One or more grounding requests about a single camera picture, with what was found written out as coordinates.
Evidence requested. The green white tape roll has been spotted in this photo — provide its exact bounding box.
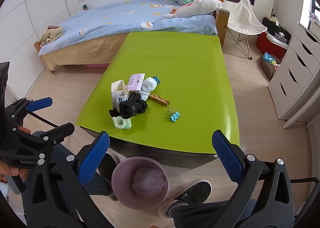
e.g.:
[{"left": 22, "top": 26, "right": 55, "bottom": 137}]
[{"left": 112, "top": 116, "right": 132, "bottom": 129}]

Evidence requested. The white cardboard box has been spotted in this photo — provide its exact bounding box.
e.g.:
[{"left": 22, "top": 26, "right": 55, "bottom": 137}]
[{"left": 111, "top": 79, "right": 129, "bottom": 110}]

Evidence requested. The black sock bundle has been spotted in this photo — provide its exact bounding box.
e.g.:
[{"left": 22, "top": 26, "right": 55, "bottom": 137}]
[{"left": 109, "top": 92, "right": 148, "bottom": 120}]

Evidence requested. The wooden clothespin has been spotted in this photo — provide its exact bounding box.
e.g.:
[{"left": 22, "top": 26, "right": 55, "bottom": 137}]
[{"left": 148, "top": 93, "right": 170, "bottom": 106}]

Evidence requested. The blue binder clip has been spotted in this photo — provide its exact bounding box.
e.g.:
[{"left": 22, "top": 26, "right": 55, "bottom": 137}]
[
  {"left": 153, "top": 76, "right": 161, "bottom": 84},
  {"left": 166, "top": 107, "right": 181, "bottom": 122}
]

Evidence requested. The pink trash bin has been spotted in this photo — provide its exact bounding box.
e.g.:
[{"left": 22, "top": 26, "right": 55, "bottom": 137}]
[{"left": 112, "top": 157, "right": 170, "bottom": 210}]

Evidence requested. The person's left hand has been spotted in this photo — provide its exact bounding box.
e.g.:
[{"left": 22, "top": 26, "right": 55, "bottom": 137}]
[{"left": 0, "top": 127, "right": 32, "bottom": 184}]

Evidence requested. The black office chair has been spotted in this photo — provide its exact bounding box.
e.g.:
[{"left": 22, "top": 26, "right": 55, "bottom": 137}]
[{"left": 290, "top": 177, "right": 319, "bottom": 184}]

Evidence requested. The black left shoe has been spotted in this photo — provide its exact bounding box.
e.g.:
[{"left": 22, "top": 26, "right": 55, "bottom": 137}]
[{"left": 98, "top": 153, "right": 120, "bottom": 201}]

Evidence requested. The black shoe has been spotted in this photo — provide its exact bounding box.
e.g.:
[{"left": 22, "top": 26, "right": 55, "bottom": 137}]
[
  {"left": 158, "top": 180, "right": 212, "bottom": 219},
  {"left": 98, "top": 153, "right": 120, "bottom": 201}
]

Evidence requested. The black right shoe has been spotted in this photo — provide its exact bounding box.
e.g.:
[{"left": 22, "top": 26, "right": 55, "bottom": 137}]
[{"left": 158, "top": 180, "right": 212, "bottom": 219}]

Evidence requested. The folded beige blanket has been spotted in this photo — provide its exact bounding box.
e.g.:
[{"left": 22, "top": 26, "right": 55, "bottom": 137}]
[{"left": 40, "top": 26, "right": 64, "bottom": 45}]

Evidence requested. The bed with blue duvet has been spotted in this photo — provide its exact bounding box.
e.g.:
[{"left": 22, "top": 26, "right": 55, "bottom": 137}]
[{"left": 34, "top": 0, "right": 218, "bottom": 72}]

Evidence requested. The purple paper card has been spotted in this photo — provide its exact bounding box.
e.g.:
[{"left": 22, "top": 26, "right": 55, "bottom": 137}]
[{"left": 127, "top": 73, "right": 145, "bottom": 92}]

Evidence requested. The white drawer cabinet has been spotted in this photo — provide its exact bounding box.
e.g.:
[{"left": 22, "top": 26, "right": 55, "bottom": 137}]
[{"left": 268, "top": 23, "right": 319, "bottom": 120}]

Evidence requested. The white sock bundle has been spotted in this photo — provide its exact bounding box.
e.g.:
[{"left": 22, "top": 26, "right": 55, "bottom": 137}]
[{"left": 139, "top": 77, "right": 157, "bottom": 101}]

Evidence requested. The green coffee table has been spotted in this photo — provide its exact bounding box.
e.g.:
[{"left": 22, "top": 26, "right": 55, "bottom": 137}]
[{"left": 75, "top": 31, "right": 240, "bottom": 168}]

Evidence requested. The blue toy in pet bed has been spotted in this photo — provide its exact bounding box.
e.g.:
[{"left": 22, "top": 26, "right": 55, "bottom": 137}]
[{"left": 263, "top": 52, "right": 277, "bottom": 65}]

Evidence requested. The red storage box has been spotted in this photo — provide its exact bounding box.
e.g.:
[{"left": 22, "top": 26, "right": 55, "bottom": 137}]
[{"left": 256, "top": 32, "right": 287, "bottom": 60}]

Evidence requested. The white folding chair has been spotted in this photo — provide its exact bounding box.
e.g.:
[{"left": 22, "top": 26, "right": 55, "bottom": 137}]
[{"left": 222, "top": 0, "right": 267, "bottom": 60}]

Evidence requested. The white pink plush toy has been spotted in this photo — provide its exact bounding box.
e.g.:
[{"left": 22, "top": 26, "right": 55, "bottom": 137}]
[{"left": 164, "top": 0, "right": 225, "bottom": 19}]

